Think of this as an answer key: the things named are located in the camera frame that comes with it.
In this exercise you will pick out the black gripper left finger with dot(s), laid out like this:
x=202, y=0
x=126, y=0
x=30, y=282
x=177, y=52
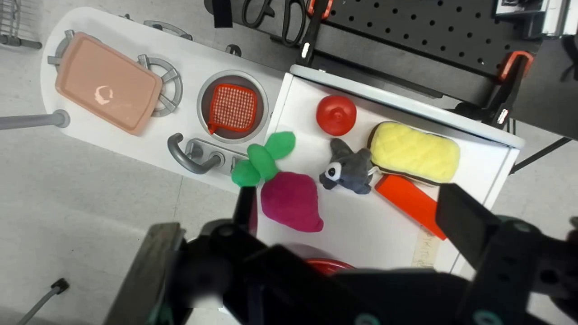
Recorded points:
x=245, y=209

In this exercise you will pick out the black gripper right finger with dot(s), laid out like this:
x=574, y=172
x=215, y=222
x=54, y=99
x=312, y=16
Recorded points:
x=469, y=228

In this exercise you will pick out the purple plush beet green leaves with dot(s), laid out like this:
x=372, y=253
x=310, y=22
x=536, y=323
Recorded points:
x=291, y=200

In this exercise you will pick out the red plastic bowl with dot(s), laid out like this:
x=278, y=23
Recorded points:
x=327, y=265

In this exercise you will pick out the orange rectangular block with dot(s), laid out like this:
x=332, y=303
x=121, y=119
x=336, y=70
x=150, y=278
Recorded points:
x=412, y=204

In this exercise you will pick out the grey toy faucet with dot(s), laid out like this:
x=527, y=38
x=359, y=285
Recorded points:
x=191, y=159

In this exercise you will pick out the yellow striped plush sponge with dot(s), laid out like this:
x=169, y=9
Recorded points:
x=415, y=153

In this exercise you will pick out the white toy kitchen cabinet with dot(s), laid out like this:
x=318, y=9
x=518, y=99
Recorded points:
x=372, y=237

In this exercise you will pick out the orange perforated strainer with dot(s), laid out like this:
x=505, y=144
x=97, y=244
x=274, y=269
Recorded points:
x=233, y=108

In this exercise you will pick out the grey plush mouse toy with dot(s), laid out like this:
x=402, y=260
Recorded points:
x=352, y=172

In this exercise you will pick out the red round plastic toy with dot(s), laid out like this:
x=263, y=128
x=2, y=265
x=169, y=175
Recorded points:
x=336, y=114

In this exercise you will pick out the white toy sink counter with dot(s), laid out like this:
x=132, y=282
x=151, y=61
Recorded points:
x=186, y=72

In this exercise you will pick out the pink plastic tray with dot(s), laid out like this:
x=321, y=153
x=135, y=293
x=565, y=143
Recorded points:
x=108, y=83

